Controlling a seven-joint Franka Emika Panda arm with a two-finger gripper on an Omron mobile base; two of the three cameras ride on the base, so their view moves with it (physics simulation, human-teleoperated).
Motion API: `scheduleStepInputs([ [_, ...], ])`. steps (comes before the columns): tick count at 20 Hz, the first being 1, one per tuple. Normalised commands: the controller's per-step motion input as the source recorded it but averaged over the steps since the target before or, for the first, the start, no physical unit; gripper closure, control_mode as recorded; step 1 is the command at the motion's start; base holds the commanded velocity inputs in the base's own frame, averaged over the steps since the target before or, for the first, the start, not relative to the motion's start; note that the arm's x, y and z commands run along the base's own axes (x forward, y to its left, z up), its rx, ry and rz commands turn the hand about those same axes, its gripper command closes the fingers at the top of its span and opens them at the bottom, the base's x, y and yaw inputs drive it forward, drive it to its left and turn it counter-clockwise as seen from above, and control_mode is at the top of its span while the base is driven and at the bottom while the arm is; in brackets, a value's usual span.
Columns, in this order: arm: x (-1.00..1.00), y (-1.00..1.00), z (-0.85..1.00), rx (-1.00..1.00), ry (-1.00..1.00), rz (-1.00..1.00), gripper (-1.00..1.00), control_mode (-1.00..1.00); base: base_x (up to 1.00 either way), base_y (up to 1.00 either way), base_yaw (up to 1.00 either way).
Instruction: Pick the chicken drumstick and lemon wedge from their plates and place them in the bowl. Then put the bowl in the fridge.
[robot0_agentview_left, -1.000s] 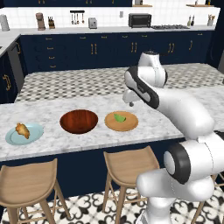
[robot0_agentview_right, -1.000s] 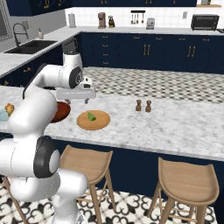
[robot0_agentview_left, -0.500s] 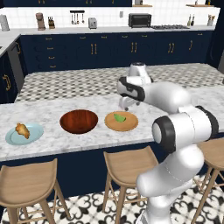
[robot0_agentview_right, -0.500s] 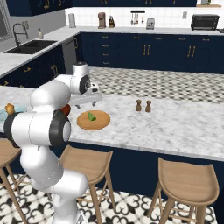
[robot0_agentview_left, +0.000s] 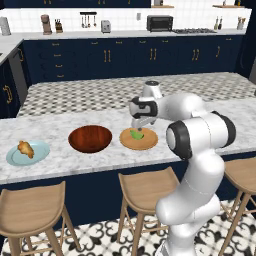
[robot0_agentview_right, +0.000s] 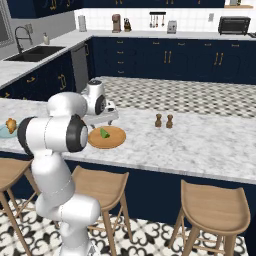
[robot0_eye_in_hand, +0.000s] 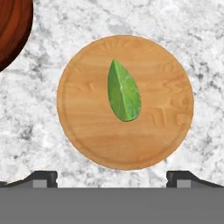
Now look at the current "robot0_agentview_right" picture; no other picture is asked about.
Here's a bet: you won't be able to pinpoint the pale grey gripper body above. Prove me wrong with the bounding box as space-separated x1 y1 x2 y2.
86 109 120 128

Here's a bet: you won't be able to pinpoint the green lemon wedge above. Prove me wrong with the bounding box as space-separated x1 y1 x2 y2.
99 127 111 140

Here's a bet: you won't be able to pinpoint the brown chicken drumstick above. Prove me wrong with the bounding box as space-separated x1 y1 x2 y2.
4 117 18 135

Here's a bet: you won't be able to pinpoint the round wooden plate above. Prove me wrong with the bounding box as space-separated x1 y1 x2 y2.
87 125 128 150

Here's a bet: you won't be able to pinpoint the brown wooden shaker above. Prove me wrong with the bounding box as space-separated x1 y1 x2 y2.
154 113 163 129
165 114 175 130

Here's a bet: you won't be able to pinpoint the grey dishwasher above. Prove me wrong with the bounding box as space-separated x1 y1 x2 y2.
70 42 91 94

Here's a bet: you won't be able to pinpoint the wooden bar stool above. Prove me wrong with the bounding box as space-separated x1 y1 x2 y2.
167 178 252 256
0 156 42 256
71 165 135 256

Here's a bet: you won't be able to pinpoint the navy base cupboards under sink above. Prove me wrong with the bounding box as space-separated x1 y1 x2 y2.
0 50 77 102

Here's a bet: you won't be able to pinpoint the navy island base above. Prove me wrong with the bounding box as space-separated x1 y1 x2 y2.
0 150 256 248

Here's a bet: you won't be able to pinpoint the dark knife block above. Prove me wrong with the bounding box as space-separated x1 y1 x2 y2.
123 17 133 33

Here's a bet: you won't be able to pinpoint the black kitchen sink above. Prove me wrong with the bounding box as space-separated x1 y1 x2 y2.
2 45 67 63

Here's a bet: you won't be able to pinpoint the white paper towel roll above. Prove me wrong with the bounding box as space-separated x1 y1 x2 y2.
77 14 88 33

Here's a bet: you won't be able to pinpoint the white soap dispenser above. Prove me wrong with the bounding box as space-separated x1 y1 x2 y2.
42 31 51 46

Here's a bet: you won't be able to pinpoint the light blue plate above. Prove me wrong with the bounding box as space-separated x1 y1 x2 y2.
0 122 22 140

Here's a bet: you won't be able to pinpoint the navy base cupboards long run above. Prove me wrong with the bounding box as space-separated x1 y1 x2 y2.
87 36 256 86

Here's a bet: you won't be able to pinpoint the silver toaster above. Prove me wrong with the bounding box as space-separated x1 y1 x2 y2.
166 19 178 35

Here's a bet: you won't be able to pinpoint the black sink tap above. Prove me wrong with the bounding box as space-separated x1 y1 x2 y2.
13 25 34 55

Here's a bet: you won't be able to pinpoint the black toaster oven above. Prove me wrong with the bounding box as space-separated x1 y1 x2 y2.
217 15 252 36

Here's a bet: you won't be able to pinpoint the navy wall cupboards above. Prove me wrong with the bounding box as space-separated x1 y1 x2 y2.
6 0 226 20

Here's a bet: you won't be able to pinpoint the grey window frame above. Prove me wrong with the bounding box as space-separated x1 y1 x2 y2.
0 5 15 48

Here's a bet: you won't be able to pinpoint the wooden wall shelf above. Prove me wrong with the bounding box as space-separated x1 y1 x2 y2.
223 0 255 10

